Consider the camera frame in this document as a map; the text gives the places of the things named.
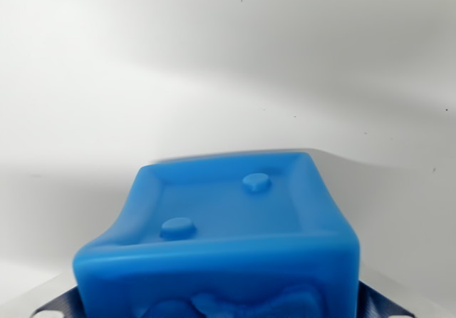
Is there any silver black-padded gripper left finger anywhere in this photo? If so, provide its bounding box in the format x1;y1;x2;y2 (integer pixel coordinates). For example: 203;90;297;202
5;271;85;318

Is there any blue cube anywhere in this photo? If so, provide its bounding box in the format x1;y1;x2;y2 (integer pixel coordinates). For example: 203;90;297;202
72;151;363;318

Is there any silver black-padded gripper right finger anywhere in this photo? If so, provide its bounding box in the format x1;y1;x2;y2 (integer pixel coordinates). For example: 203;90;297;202
357;277;439;318

